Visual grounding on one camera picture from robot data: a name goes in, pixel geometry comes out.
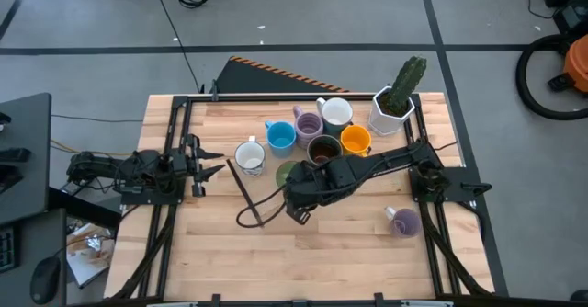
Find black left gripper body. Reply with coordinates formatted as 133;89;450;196
173;134;206;198

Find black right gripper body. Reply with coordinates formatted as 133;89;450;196
282;159;330;226

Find green mug white handle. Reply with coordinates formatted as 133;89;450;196
274;159;300;189

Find blue brown glazed mug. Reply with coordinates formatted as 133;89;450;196
306;133;344;166

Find white blue floral mug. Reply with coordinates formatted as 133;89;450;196
233;135;267;178

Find blue faceted mug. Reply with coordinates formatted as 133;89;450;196
264;119;298;159

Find pink ribbed mug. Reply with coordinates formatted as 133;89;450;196
292;105;325;151

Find teal mug white interior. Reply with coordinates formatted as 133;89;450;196
315;97;355;138

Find lilac mug white handle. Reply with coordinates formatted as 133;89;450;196
383;205;423;240

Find wooden shelf riser black legs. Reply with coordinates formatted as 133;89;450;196
224;99;405;229

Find yellow faceted mug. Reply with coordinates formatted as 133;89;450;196
339;124;373;158

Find black ramp orange stripes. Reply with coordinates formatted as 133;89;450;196
215;55;351;95

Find white paper pile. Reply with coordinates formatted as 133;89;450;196
66;222;116;290

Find green cactus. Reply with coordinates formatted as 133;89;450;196
388;55;428;115

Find black desk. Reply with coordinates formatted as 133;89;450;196
0;92;70;307

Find black computer mouse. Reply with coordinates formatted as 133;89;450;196
29;255;62;306

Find black keyboard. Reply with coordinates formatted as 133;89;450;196
0;223;20;274

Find black orange vacuum cleaner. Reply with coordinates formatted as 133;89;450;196
514;33;588;122

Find black equipment case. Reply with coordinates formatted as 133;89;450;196
539;0;588;35

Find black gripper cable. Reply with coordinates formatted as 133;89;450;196
236;185;290;229

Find black rig frame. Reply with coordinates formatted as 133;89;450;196
103;93;495;307

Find silver metal bracket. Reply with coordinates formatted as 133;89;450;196
401;300;454;307
146;300;198;307

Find black floor cable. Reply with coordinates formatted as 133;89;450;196
149;0;206;92

